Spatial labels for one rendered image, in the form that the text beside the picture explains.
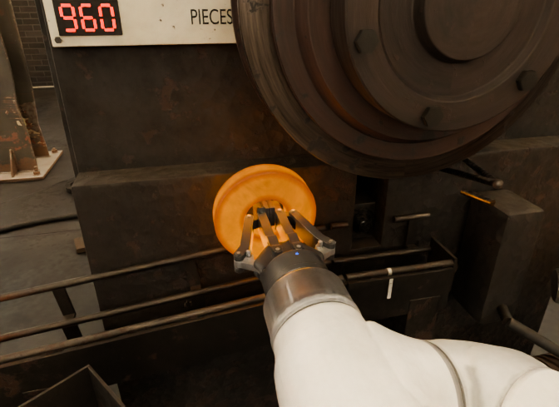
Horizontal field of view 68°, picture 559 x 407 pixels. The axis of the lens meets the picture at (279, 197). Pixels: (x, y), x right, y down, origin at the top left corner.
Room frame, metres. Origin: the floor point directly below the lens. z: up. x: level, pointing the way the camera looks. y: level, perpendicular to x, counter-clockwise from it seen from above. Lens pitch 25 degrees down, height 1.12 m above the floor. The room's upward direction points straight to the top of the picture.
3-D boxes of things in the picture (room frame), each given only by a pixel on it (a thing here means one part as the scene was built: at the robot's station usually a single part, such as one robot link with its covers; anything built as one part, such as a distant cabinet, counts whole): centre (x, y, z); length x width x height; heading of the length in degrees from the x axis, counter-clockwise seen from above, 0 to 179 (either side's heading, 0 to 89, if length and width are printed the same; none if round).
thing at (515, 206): (0.66, -0.40, 0.68); 0.11 x 0.08 x 0.24; 13
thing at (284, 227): (0.46, -0.01, 0.84); 0.11 x 0.01 x 0.04; 12
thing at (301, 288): (0.32, -0.03, 0.83); 0.09 x 0.06 x 0.09; 103
